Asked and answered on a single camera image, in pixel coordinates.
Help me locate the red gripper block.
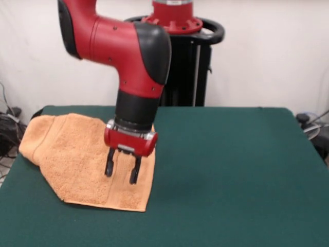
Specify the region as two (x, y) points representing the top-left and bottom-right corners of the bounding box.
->
(103, 127), (159, 185)

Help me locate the tan terry towel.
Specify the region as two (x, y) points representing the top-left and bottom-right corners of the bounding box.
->
(18, 113), (157, 213)

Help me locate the black chair backrest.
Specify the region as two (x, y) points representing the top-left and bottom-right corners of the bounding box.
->
(30, 108), (44, 120)

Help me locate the dark green table cloth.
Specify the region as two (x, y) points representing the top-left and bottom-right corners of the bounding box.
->
(0, 105), (329, 247)

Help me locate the grey round stand base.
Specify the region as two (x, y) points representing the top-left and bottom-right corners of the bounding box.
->
(295, 110), (329, 165)

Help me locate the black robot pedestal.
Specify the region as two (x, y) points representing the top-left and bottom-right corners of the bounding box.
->
(123, 15), (226, 107)

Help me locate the black cable bundle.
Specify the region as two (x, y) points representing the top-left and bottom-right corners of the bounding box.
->
(0, 82), (31, 159)

